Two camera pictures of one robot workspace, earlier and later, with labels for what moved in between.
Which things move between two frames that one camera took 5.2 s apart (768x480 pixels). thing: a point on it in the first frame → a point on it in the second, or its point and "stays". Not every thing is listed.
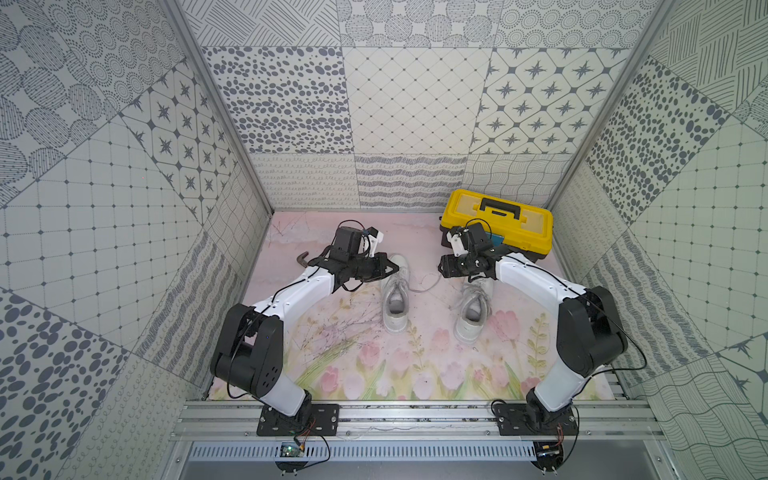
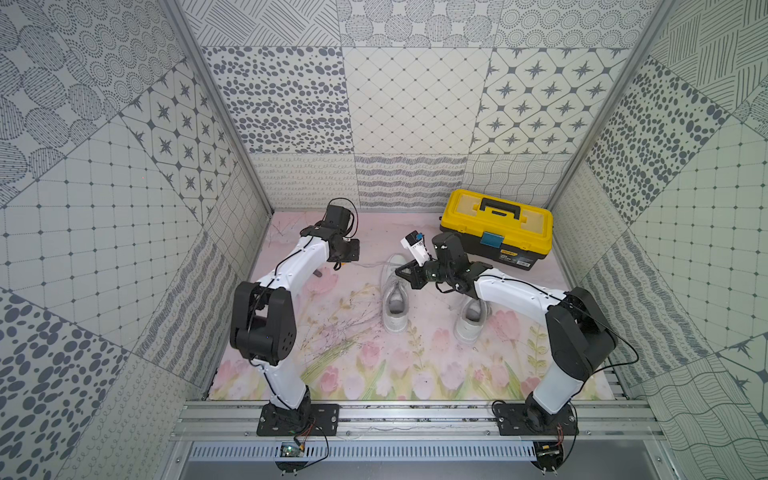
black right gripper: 447,265 → 413,275
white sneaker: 395,296 stays
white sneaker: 474,310 stays
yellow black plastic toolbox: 513,226 stays
